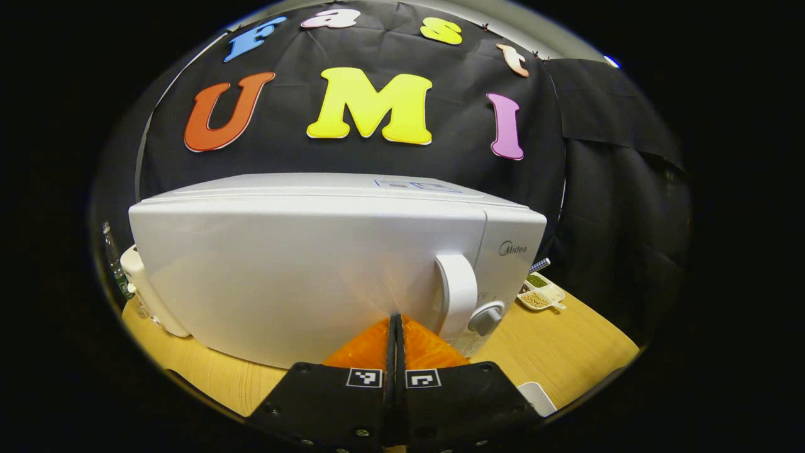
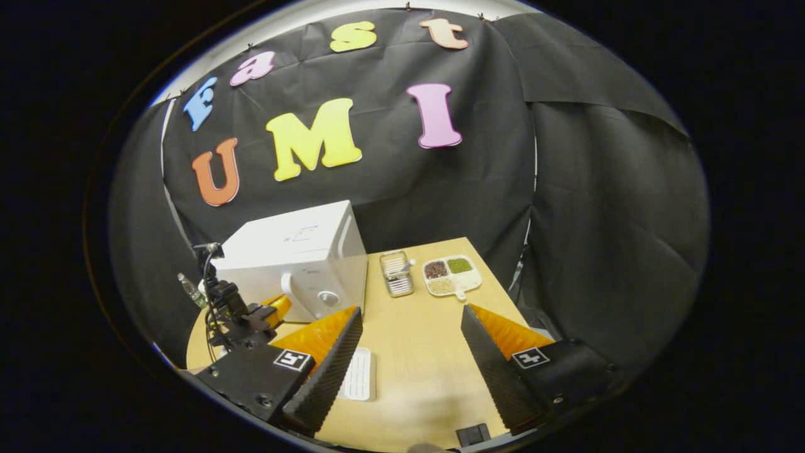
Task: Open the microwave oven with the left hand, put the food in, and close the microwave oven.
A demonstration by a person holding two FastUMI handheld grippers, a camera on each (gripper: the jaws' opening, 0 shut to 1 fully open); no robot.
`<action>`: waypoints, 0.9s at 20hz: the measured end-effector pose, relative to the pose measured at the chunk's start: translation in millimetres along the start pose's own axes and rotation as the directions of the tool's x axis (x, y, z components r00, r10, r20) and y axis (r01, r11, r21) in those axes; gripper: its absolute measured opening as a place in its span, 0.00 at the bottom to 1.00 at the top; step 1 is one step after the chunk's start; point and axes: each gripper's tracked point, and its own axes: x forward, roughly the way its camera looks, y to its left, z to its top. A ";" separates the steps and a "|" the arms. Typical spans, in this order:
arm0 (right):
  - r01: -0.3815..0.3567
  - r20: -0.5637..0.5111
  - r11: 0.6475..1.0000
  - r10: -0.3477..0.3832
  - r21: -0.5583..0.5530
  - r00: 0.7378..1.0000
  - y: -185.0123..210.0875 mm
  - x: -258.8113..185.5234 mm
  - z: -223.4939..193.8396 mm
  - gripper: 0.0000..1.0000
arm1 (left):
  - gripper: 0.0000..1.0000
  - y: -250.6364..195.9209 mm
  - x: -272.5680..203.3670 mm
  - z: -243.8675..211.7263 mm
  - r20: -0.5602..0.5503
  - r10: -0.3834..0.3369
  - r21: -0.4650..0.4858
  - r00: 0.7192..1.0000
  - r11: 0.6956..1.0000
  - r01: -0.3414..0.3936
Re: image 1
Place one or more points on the white rectangular tray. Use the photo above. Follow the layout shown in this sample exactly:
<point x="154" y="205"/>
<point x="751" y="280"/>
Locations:
<point x="538" y="397"/>

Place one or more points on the white microwave oven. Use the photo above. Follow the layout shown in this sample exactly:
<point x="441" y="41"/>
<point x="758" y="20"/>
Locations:
<point x="283" y="264"/>

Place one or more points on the white divided dish of beans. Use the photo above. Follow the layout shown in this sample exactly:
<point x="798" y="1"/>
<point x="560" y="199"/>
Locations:
<point x="541" y="294"/>

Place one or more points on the white toaster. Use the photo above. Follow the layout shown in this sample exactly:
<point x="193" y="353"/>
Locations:
<point x="148" y="296"/>

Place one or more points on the clear plastic water bottle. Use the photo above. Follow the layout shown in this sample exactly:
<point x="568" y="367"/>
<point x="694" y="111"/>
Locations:
<point x="116" y="264"/>

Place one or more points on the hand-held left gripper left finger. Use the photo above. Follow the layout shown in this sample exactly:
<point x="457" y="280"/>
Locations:
<point x="327" y="402"/>

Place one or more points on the small kitchen utensil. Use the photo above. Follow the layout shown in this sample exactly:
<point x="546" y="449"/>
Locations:
<point x="541" y="264"/>

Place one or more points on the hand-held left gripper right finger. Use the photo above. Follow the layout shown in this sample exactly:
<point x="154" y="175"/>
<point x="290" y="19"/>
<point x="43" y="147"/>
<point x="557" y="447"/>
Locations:
<point x="459" y="402"/>

